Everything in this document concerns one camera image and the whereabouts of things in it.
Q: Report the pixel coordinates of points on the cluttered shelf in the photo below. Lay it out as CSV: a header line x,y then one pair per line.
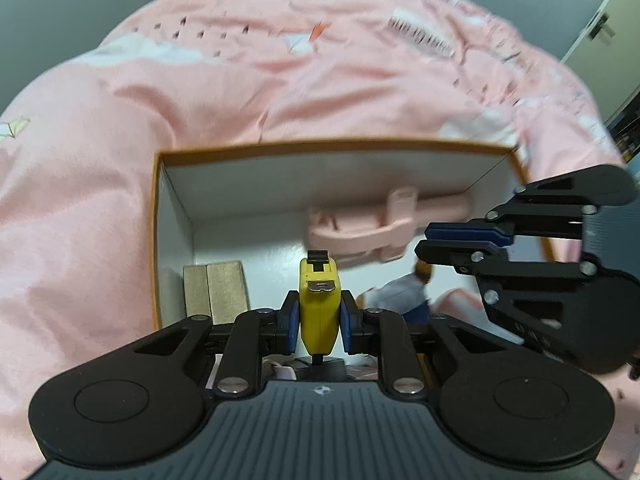
x,y
627,135

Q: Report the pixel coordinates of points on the white door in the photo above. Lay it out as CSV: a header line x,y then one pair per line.
x,y
620,70

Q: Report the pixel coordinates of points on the yellow tape measure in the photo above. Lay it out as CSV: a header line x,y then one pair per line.
x,y
320,310

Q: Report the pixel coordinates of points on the pink printed blanket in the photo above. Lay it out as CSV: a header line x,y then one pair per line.
x,y
200,110

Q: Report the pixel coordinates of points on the pink plastic object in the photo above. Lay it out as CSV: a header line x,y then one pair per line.
x,y
350,240

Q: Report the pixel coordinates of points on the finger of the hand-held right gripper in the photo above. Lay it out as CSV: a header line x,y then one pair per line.
x,y
465,232
450,251

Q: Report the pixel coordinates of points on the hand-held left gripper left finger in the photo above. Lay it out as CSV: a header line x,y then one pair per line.
x,y
290,322

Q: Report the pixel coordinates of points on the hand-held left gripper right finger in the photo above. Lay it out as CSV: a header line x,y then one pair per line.
x,y
349,325

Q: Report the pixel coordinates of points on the plush doll with blue clothes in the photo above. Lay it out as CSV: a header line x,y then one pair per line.
x,y
400,295

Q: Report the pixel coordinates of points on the pink striped white sock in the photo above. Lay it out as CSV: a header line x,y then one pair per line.
x,y
460,302

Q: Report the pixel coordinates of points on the orange cardboard box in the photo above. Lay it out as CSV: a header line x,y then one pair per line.
x,y
300,180

